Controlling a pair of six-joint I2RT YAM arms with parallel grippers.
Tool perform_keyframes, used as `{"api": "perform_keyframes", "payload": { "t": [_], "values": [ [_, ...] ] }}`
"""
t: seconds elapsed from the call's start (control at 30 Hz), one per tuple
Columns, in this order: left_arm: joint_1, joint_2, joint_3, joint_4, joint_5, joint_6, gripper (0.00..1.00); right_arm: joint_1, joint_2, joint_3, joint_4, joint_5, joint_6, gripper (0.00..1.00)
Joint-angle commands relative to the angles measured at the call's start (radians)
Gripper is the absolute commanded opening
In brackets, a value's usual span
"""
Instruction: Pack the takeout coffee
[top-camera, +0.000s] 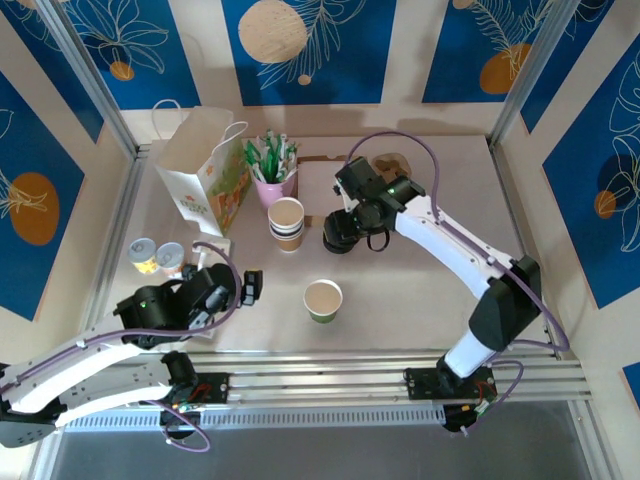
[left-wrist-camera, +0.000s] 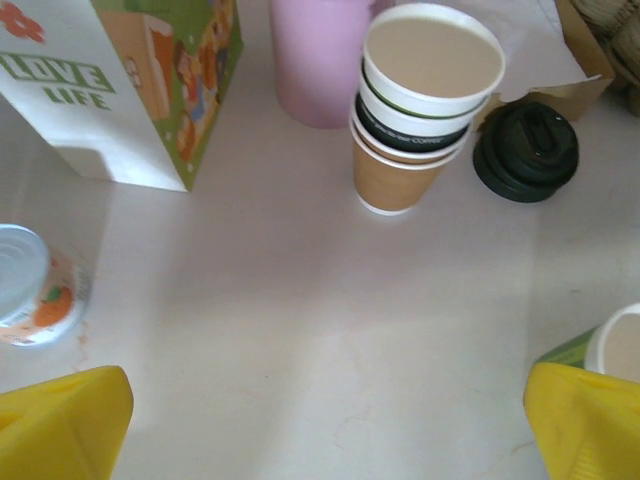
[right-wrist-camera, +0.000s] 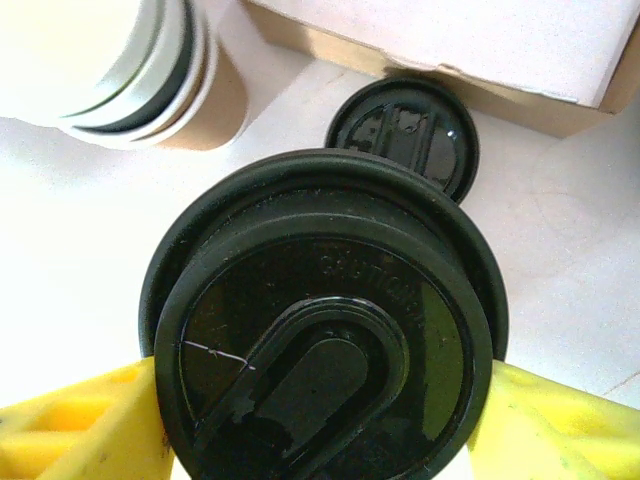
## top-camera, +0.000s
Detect brown pulp cup carrier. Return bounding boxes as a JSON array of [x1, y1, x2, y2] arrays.
[[374, 154, 412, 176]]

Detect green paper coffee cup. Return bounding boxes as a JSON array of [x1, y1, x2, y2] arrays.
[[303, 278, 345, 326]]

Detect white printed paper bag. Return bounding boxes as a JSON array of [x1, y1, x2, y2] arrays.
[[151, 98, 254, 237]]

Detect stack of black cup lids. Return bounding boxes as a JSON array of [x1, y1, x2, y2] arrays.
[[322, 219, 361, 257]]

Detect orange label creamer cup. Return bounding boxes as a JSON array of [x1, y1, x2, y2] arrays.
[[155, 242, 187, 279]]

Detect stack of brown striped cups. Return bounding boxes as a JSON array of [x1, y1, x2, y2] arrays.
[[267, 197, 306, 254]]

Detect pink straw holder cup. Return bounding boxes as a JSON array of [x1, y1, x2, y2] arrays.
[[252, 167, 300, 211]]

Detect yellow label creamer cup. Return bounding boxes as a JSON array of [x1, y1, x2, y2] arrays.
[[128, 238, 160, 275]]

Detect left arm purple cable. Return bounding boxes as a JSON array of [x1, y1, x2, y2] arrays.
[[0, 241, 240, 454]]

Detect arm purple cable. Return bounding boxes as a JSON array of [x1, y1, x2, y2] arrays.
[[347, 130, 571, 436], [0, 241, 240, 454]]

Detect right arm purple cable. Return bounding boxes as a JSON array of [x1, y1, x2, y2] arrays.
[[347, 130, 571, 436]]

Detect aluminium side rail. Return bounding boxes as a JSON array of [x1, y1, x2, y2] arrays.
[[79, 144, 151, 351], [488, 139, 564, 359]]

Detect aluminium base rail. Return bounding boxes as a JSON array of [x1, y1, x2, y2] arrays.
[[114, 349, 586, 401]]

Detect slotted grey cable duct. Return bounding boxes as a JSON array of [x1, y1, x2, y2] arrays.
[[64, 404, 446, 431]]

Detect aluminium frame post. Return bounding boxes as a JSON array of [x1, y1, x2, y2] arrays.
[[27, 0, 146, 159], [489, 0, 581, 149]]

